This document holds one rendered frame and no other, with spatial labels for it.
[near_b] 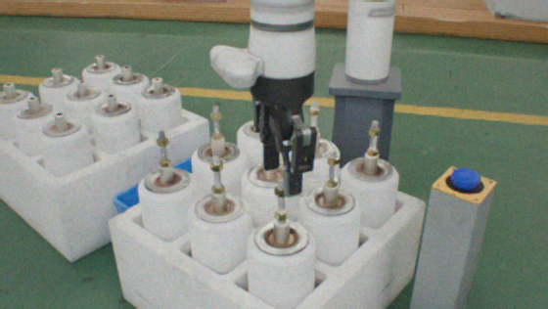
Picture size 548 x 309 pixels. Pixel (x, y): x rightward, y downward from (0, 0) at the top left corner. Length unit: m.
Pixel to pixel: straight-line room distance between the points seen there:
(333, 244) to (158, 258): 0.27
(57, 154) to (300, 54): 0.63
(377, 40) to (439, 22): 1.48
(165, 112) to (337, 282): 0.58
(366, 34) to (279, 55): 0.52
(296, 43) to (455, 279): 0.43
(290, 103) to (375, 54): 0.52
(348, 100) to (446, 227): 0.42
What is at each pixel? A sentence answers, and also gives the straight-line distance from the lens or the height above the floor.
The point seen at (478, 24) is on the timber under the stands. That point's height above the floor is 0.06.
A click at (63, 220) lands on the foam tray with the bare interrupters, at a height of 0.11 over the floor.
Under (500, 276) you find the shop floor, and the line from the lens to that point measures 1.14.
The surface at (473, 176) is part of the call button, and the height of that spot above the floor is 0.33.
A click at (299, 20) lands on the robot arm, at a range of 0.57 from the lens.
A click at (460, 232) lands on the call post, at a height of 0.26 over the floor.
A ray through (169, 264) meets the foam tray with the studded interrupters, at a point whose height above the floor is 0.17.
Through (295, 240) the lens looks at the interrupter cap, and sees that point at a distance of 0.74.
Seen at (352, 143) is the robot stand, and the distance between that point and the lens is 1.15.
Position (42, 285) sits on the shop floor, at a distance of 1.13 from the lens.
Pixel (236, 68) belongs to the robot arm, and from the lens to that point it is 0.56.
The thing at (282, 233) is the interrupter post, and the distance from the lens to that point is 0.73.
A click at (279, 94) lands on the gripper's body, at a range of 0.59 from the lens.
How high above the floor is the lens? 0.71
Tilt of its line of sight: 30 degrees down
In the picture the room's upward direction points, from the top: straight up
